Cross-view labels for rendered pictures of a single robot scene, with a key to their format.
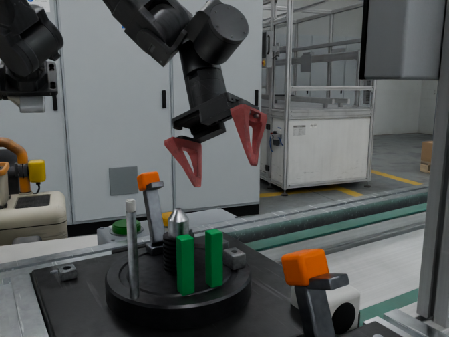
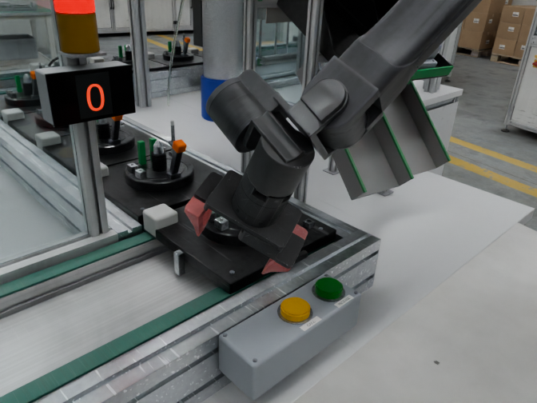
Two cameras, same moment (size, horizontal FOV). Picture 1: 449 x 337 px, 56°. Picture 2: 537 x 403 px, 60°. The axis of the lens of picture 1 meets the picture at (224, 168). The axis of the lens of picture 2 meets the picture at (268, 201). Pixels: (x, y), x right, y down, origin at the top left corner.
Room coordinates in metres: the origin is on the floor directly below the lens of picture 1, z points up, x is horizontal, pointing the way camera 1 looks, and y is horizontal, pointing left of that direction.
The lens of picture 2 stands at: (1.08, -0.08, 1.38)
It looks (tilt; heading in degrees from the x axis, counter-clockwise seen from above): 27 degrees down; 166
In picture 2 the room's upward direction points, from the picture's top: 3 degrees clockwise
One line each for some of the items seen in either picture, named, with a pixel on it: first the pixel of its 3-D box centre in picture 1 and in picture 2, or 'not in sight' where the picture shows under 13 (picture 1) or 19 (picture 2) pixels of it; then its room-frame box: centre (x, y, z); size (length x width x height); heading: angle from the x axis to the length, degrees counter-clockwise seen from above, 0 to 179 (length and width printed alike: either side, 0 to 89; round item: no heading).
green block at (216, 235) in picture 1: (214, 257); not in sight; (0.35, 0.01, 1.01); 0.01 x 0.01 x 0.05; 31
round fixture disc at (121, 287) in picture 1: (179, 279); (240, 219); (0.38, 0.04, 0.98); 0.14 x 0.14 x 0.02
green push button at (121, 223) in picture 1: (126, 229); (328, 290); (0.57, 0.14, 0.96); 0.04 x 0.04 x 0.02
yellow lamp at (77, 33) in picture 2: not in sight; (77, 31); (0.38, -0.18, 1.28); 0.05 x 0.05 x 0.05
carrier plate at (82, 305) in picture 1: (180, 297); (239, 229); (0.38, 0.04, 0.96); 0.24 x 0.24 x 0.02; 31
